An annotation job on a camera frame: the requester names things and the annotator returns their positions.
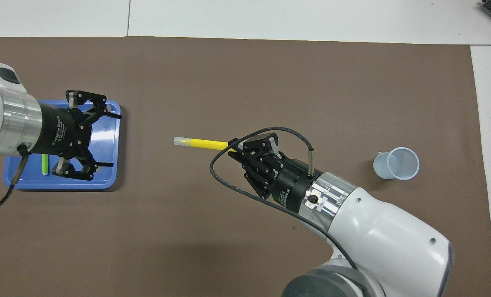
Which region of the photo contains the blue plastic tray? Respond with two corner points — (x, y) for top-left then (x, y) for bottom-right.
(3, 100), (121, 190)

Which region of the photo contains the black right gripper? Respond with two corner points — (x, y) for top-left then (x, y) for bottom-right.
(228, 132), (323, 213)

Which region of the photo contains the brown table mat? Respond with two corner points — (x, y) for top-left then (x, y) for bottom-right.
(0, 36), (491, 297)

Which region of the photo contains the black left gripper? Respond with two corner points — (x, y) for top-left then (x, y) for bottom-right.
(35, 90), (123, 182)

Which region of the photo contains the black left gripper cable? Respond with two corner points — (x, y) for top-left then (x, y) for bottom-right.
(0, 142), (32, 219)

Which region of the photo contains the yellow pen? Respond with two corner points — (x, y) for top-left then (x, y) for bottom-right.
(173, 136), (238, 153)

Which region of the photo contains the translucent plastic cup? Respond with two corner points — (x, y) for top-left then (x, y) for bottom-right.
(373, 146), (420, 181)

